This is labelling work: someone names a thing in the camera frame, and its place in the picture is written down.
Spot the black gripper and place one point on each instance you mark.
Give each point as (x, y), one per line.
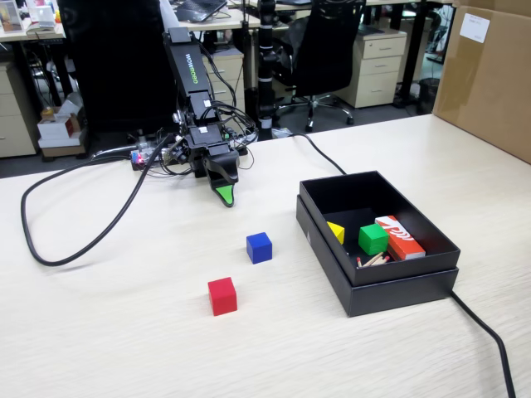
(207, 150)

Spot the red wooden cube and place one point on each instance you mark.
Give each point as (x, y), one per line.
(222, 298)

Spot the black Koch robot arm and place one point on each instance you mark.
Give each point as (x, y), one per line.
(188, 66)

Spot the blue wooden cube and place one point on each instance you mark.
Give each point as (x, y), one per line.
(259, 248)

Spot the green wooden cube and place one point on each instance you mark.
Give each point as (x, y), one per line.
(373, 240)

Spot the motor controller circuit board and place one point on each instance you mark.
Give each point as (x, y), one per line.
(143, 156)

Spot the beige drawer cabinet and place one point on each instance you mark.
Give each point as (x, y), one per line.
(232, 66)
(16, 124)
(373, 62)

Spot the yellow wooden block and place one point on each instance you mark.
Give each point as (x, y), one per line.
(337, 234)

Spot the black pole with white bands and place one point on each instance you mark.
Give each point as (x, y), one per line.
(265, 62)

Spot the black cardboard box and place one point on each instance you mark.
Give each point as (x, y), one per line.
(352, 195)

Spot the black solid-back office chair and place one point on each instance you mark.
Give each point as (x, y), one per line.
(116, 62)

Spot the black mesh office chair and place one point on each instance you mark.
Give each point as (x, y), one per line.
(327, 49)

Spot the white cardboard box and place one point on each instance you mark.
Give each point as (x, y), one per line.
(58, 128)

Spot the person in white shirt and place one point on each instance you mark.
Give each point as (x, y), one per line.
(168, 16)

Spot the black laptop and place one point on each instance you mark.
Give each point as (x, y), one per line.
(199, 8)

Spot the orange white matchbox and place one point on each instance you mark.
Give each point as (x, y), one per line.
(404, 244)

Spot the black open box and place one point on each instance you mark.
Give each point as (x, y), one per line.
(394, 296)

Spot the black trash bin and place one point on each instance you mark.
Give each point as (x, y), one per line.
(428, 97)

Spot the small white device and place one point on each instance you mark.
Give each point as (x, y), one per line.
(43, 16)

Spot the clear picture display stand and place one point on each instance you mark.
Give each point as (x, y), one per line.
(11, 18)

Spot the large brown cardboard box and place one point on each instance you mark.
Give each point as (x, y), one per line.
(489, 83)

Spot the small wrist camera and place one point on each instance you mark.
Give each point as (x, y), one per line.
(176, 152)

